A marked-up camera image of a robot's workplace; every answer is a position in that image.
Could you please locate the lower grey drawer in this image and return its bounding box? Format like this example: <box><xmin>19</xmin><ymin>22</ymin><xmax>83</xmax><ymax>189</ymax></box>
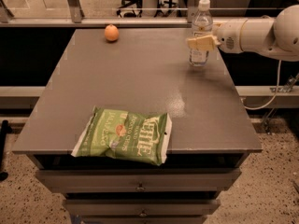
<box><xmin>64</xmin><ymin>199</ymin><xmax>220</xmax><ymax>217</ymax></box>

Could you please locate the clear plastic water bottle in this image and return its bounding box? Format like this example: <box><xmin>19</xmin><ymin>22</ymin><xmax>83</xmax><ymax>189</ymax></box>
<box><xmin>189</xmin><ymin>0</ymin><xmax>213</xmax><ymax>66</ymax></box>

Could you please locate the black stand at left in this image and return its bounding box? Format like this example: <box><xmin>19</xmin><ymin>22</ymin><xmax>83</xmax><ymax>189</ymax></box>
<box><xmin>0</xmin><ymin>119</ymin><xmax>12</xmax><ymax>182</ymax></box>

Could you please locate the upper grey drawer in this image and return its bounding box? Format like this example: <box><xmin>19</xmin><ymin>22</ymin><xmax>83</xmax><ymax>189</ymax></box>
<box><xmin>36</xmin><ymin>168</ymin><xmax>241</xmax><ymax>193</ymax></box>

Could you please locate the grey drawer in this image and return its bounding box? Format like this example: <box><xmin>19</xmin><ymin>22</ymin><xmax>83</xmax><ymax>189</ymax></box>
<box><xmin>36</xmin><ymin>168</ymin><xmax>241</xmax><ymax>193</ymax></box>
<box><xmin>64</xmin><ymin>199</ymin><xmax>220</xmax><ymax>217</ymax></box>

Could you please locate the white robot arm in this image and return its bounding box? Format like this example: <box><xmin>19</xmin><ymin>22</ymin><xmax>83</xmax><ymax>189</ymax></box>
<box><xmin>187</xmin><ymin>5</ymin><xmax>299</xmax><ymax>62</ymax></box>

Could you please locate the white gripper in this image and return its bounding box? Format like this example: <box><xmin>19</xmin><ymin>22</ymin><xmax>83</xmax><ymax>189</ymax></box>
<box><xmin>187</xmin><ymin>19</ymin><xmax>247</xmax><ymax>54</ymax></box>

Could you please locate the grey drawer cabinet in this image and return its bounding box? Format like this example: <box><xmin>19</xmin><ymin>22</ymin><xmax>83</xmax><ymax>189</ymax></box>
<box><xmin>13</xmin><ymin>28</ymin><xmax>261</xmax><ymax>224</ymax></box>

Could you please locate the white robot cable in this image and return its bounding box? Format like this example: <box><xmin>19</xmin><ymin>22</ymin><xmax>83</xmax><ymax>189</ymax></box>
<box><xmin>243</xmin><ymin>59</ymin><xmax>283</xmax><ymax>111</ymax></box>

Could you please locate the orange fruit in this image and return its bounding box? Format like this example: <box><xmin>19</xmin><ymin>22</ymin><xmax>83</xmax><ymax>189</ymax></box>
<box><xmin>105</xmin><ymin>24</ymin><xmax>120</xmax><ymax>42</ymax></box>

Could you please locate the green jalapeno chip bag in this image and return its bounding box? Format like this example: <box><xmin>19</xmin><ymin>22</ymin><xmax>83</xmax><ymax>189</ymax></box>
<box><xmin>71</xmin><ymin>107</ymin><xmax>172</xmax><ymax>166</ymax></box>

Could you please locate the metal railing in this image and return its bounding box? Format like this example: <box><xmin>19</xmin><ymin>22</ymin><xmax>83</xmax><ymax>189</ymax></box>
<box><xmin>0</xmin><ymin>0</ymin><xmax>299</xmax><ymax>28</ymax></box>

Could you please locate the black office chair base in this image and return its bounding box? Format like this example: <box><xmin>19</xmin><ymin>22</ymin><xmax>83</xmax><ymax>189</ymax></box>
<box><xmin>116</xmin><ymin>0</ymin><xmax>143</xmax><ymax>18</ymax></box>

